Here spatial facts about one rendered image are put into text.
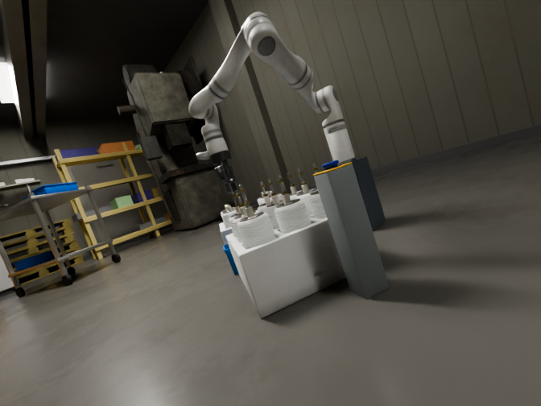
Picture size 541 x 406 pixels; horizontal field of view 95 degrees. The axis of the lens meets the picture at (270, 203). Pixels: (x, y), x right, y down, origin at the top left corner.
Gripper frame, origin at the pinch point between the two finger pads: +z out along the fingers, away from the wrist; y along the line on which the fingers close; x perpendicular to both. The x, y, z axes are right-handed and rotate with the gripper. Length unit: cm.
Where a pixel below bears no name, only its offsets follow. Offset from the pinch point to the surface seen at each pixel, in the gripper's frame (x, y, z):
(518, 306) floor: -53, -48, 35
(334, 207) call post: -30.9, -33.8, 11.7
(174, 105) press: 118, 279, -148
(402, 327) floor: -35, -47, 34
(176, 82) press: 106, 290, -182
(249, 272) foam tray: -5.8, -31.8, 21.7
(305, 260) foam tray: -20.0, -25.9, 24.9
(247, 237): -7.0, -26.4, 13.8
